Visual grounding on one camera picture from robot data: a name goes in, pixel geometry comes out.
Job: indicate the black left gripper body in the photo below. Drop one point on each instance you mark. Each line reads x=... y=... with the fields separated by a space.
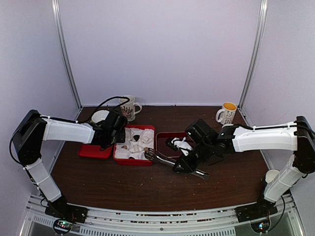
x=120 y=138

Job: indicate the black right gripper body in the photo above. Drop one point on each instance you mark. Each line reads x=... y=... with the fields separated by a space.
x=204 y=151

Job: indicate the dark brown chocolate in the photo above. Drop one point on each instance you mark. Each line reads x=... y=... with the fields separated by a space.
x=135 y=138

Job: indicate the red tin box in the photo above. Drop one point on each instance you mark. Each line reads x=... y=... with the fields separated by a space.
x=133 y=161

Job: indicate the red tin lid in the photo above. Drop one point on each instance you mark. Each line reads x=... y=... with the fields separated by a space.
x=92 y=151

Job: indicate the metal serving tongs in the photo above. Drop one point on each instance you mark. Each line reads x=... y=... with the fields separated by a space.
x=162 y=159

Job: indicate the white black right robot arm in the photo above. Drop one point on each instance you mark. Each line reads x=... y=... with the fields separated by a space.
x=295 y=136

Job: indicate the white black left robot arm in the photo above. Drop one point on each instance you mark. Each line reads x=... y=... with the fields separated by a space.
x=35 y=128

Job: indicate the white ceramic bowl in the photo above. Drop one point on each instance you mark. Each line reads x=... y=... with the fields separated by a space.
x=99 y=116

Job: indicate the tall coral pattern mug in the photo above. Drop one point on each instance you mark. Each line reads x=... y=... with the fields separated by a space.
x=129 y=107

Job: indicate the white paper liners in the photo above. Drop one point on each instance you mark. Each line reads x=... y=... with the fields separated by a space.
x=133 y=147

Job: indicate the flower pattern mug yellow inside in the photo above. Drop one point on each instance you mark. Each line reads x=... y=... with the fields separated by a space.
x=225 y=115

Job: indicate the white paper cup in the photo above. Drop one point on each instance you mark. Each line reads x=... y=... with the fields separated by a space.
x=270 y=175

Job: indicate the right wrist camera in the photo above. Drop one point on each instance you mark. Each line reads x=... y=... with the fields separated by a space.
x=179 y=144

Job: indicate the aluminium left corner post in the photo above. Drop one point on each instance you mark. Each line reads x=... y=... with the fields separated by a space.
x=64 y=52

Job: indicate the aluminium corner post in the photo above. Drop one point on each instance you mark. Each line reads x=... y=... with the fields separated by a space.
x=255 y=51
x=64 y=52

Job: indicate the aluminium front rail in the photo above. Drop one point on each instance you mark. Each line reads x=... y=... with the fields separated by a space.
x=209 y=222

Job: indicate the aluminium right corner post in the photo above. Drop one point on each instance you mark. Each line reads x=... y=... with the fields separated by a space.
x=255 y=51

